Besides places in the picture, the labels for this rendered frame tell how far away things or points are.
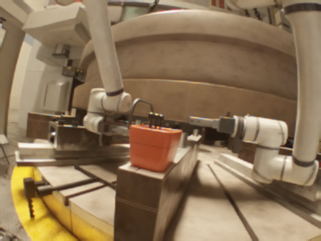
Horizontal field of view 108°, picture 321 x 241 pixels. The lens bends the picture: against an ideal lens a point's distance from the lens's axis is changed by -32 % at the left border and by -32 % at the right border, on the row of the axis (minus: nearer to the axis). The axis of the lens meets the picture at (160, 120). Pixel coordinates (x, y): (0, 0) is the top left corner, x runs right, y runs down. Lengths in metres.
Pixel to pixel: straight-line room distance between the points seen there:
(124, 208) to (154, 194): 0.11
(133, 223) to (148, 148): 0.24
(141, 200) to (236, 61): 1.21
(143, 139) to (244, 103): 0.85
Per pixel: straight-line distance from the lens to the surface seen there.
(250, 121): 0.59
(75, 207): 1.04
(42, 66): 5.62
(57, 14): 3.40
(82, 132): 1.61
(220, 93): 1.16
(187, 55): 1.41
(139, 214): 0.53
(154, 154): 0.49
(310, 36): 0.47
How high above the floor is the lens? 0.84
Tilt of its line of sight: level
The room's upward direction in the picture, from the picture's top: 8 degrees clockwise
